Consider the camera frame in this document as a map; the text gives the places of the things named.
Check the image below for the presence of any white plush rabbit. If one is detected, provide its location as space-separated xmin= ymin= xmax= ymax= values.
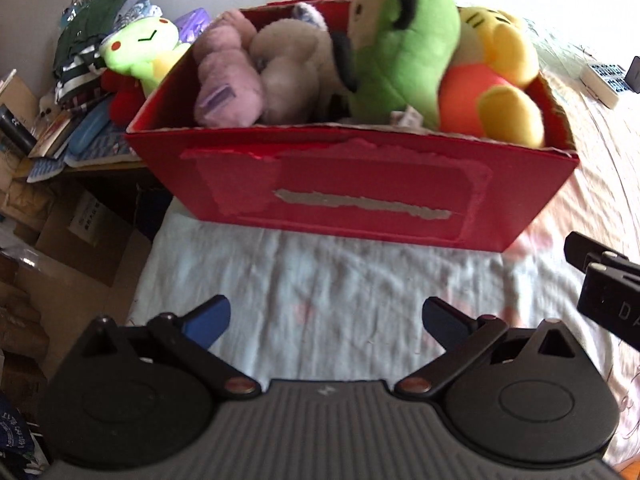
xmin=292 ymin=2 xmax=330 ymax=30

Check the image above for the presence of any black cylinder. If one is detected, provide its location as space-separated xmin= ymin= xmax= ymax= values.
xmin=0 ymin=104 xmax=36 ymax=157

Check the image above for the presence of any green plush toy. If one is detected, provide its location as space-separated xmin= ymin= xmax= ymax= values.
xmin=346 ymin=0 xmax=462 ymax=132

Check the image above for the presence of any beige plush toy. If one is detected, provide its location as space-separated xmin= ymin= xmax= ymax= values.
xmin=249 ymin=20 xmax=335 ymax=124

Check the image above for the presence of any striped cloth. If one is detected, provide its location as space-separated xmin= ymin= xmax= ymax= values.
xmin=54 ymin=44 xmax=110 ymax=108

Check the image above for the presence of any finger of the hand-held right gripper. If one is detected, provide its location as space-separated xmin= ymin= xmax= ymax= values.
xmin=564 ymin=231 xmax=633 ymax=275

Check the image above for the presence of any yellow plush tiger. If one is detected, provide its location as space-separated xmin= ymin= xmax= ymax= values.
xmin=439 ymin=6 xmax=547 ymax=149

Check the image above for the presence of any stack of books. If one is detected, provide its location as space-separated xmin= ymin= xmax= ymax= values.
xmin=27 ymin=109 xmax=77 ymax=161

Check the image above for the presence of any dark blue printed cloth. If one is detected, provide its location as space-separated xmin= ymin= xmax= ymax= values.
xmin=0 ymin=391 xmax=52 ymax=480

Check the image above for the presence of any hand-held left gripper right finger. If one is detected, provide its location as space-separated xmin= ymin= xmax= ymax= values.
xmin=393 ymin=296 xmax=577 ymax=401

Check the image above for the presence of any red cardboard box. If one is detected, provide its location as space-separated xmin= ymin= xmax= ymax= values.
xmin=125 ymin=0 xmax=581 ymax=254

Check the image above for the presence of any brown cardboard box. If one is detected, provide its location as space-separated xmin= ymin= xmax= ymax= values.
xmin=0 ymin=255 xmax=147 ymax=393
xmin=36 ymin=191 xmax=154 ymax=289

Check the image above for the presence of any dark green cloth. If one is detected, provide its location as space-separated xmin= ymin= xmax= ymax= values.
xmin=52 ymin=0 xmax=137 ymax=68

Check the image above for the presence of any blue glasses case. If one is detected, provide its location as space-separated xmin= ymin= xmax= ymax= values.
xmin=67 ymin=106 xmax=112 ymax=157

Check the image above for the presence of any blue white patterned cloth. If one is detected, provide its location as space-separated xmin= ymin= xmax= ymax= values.
xmin=116 ymin=0 xmax=167 ymax=25

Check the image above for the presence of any pink plush toy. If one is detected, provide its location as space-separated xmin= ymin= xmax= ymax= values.
xmin=192 ymin=9 xmax=267 ymax=129

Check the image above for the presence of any purple plastic packet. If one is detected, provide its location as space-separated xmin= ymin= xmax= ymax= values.
xmin=174 ymin=7 xmax=212 ymax=45

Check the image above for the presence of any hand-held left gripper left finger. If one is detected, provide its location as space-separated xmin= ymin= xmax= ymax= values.
xmin=82 ymin=294 xmax=262 ymax=401

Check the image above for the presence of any white remote control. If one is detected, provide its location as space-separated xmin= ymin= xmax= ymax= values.
xmin=579 ymin=59 xmax=629 ymax=110

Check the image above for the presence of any red plush toy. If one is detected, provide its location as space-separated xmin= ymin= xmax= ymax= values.
xmin=101 ymin=67 xmax=147 ymax=127

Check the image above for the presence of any light green plush frog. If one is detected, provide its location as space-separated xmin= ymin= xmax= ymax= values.
xmin=98 ymin=14 xmax=192 ymax=97

